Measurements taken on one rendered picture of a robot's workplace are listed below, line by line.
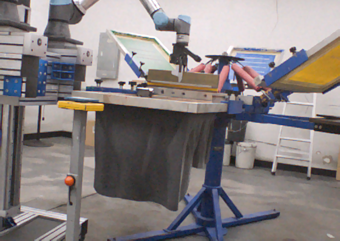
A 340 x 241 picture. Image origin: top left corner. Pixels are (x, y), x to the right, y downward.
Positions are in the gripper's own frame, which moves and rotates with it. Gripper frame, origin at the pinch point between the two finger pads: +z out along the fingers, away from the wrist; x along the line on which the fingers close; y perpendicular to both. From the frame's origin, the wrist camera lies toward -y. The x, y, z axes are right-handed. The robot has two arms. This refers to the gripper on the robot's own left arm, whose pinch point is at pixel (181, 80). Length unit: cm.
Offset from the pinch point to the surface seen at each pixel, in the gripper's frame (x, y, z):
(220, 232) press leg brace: -56, -18, 99
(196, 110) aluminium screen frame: 60, -29, 13
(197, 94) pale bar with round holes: -22.1, -2.4, 6.9
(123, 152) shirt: 50, 5, 35
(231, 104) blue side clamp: 9.2, -30.5, 10.2
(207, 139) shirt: 10.7, -20.9, 28.7
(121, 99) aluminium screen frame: 60, 3, 12
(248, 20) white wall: -413, 56, -111
